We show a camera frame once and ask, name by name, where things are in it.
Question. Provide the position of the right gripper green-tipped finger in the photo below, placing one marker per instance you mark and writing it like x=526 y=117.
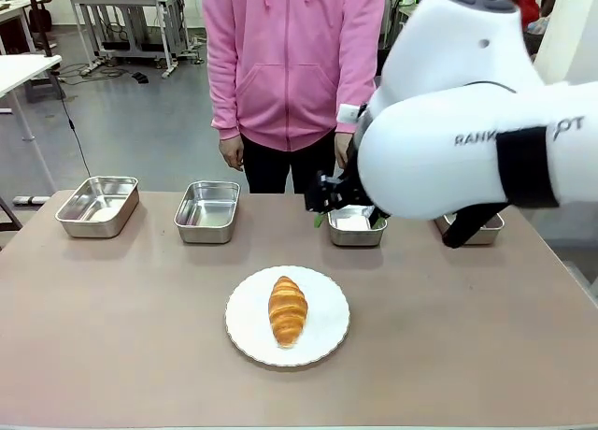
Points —
x=379 y=221
x=324 y=194

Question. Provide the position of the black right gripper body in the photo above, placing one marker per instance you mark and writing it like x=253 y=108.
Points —
x=357 y=191

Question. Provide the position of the person left forearm pink sleeve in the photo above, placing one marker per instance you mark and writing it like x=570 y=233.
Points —
x=356 y=93

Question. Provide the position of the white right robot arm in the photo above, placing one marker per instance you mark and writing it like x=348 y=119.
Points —
x=439 y=121

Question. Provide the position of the person right forearm pink sleeve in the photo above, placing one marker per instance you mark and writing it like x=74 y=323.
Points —
x=225 y=107

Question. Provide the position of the golden croissant bread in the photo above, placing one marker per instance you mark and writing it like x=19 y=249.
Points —
x=287 y=311

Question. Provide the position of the large steel rectangular container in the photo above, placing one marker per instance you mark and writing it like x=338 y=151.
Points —
x=95 y=208

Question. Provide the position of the person left hand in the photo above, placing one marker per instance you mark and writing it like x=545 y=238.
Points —
x=343 y=147

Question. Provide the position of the person right hand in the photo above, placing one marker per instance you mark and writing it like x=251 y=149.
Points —
x=231 y=154

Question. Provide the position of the black trousers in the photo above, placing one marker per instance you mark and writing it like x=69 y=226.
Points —
x=271 y=168

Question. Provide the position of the white tag on sleeve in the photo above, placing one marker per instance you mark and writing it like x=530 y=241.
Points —
x=349 y=113

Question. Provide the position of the white scalloped plate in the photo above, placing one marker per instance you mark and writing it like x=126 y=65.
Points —
x=327 y=318

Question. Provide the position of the person torso pink hoodie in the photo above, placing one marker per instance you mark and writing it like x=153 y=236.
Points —
x=289 y=61

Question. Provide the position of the black power strip on floor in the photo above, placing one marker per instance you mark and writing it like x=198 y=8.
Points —
x=140 y=77

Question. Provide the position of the grey metal workbench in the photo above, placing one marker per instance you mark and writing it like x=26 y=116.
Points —
x=126 y=2

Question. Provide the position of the white table foot bar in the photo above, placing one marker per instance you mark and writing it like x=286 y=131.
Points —
x=30 y=199

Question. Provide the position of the white side table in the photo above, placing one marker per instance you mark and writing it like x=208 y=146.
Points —
x=21 y=72

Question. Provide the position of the black chair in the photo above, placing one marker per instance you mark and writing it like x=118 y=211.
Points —
x=41 y=14

